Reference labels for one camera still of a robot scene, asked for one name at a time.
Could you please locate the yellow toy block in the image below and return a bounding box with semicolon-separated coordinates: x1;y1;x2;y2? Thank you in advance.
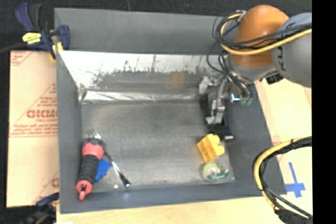
196;133;226;163

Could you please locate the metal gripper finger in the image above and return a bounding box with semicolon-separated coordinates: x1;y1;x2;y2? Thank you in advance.
217;104;227;124
205;100;218;125

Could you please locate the grey metal bin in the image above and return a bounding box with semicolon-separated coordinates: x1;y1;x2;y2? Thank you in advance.
54;7;287;214

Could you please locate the red and black handle tool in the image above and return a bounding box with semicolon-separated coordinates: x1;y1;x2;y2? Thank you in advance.
75;131;107;201

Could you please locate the green clear tape dispenser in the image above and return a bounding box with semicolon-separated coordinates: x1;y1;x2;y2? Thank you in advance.
202;162;230;183

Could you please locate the brown cardboard board red print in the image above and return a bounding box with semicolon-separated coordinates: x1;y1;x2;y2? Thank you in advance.
5;50;60;208

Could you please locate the blue plastic piece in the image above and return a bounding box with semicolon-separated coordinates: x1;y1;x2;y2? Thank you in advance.
93;158;111;183

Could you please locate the black cylinder on white bracket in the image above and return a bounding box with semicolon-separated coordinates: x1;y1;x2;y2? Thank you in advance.
266;73;284;85

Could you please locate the silver and black pen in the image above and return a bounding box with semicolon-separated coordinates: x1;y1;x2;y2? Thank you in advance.
104;152;132;188

